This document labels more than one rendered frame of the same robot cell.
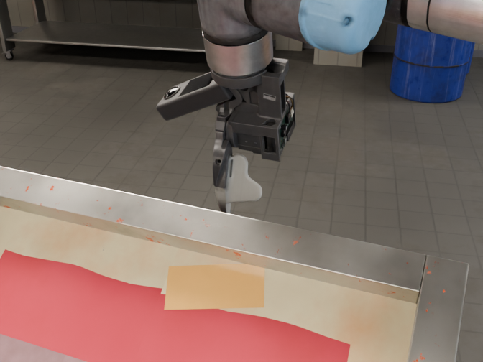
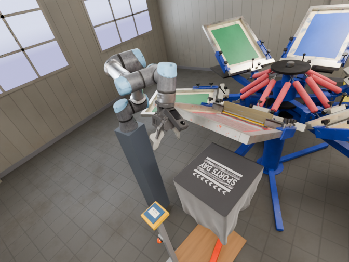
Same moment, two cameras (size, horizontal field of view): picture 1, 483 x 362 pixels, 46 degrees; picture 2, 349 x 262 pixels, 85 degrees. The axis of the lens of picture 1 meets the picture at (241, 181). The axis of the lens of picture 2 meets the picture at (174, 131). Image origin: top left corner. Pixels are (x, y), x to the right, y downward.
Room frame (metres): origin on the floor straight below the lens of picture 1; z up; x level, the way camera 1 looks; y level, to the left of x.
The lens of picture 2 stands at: (1.23, 0.37, 2.07)
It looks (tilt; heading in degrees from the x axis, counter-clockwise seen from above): 37 degrees down; 211
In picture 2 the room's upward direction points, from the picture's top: 12 degrees counter-clockwise
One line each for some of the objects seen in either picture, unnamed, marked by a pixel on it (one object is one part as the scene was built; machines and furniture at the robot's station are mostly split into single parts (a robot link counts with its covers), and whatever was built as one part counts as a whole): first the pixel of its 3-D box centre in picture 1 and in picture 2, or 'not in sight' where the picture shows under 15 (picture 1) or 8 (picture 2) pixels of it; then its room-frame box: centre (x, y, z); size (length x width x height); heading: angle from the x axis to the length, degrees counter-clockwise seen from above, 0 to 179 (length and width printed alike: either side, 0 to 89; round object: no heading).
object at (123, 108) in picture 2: not in sight; (123, 109); (0.28, -0.61, 1.37); 0.13 x 0.12 x 0.14; 142
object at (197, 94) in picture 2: not in sight; (192, 94); (-0.55, -0.37, 1.05); 1.08 x 0.61 x 0.23; 99
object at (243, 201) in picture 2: not in sight; (242, 204); (0.42, 0.32, 0.74); 0.46 x 0.04 x 0.42; 159
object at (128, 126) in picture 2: not in sight; (127, 121); (0.29, -0.61, 1.25); 0.15 x 0.15 x 0.10
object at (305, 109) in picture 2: not in sight; (283, 98); (-0.69, 0.53, 0.99); 0.82 x 0.79 x 0.12; 159
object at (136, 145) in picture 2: not in sight; (147, 173); (0.29, -0.61, 0.60); 0.18 x 0.18 x 1.20; 79
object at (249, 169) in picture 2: not in sight; (217, 172); (0.35, 0.13, 0.95); 0.48 x 0.44 x 0.01; 159
